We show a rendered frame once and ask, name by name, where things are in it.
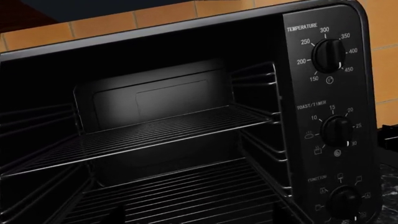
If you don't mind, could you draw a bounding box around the dark wall cabinet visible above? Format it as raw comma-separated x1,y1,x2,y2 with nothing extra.
0,0,195,34

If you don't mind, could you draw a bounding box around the black timer knob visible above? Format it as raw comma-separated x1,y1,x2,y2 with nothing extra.
321,116,354,149

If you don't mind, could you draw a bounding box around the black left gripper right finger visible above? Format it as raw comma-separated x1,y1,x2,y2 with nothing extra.
272,203,300,224

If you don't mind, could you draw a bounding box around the black temperature knob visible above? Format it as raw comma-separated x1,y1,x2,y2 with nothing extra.
312,38,347,75

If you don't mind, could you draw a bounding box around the black toaster oven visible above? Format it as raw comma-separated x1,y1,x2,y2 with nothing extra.
0,0,383,224

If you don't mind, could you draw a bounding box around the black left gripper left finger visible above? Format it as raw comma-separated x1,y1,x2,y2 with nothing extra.
109,205,127,224

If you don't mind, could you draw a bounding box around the black countertop appliance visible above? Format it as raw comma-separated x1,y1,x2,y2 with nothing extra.
376,124,398,151

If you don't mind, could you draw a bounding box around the black function knob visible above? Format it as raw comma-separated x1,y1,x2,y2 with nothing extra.
328,185,363,220

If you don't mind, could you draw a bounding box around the wire oven rack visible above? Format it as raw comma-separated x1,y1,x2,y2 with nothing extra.
0,105,282,179
60,158,301,224

